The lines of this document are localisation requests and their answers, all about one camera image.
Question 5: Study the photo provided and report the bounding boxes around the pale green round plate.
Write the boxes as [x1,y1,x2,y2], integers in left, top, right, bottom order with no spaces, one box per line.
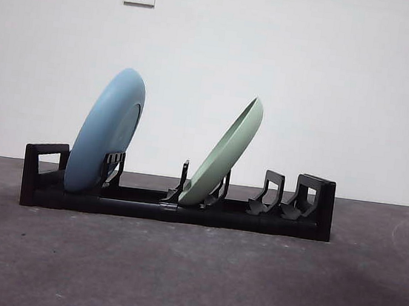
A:
[177,88,267,216]

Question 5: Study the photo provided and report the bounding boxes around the black plastic plate rack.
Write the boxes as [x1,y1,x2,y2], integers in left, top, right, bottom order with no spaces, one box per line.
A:
[18,138,338,245]

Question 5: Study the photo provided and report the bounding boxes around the blue round plate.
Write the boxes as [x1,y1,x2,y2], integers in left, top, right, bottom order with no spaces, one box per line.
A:
[62,61,150,201]

